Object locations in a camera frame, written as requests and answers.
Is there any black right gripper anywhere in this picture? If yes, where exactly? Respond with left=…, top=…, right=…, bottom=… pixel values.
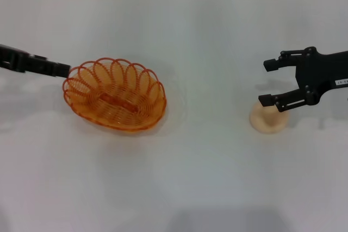
left=258, top=46, right=348, bottom=112

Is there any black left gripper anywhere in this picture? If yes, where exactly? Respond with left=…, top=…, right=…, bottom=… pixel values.
left=0, top=43, right=72, bottom=78

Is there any orange woven plastic basket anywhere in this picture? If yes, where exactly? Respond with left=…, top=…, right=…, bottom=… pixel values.
left=63, top=57, right=167, bottom=135

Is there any round cream bun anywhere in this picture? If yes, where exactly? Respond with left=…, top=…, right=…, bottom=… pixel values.
left=249, top=101, right=290, bottom=134

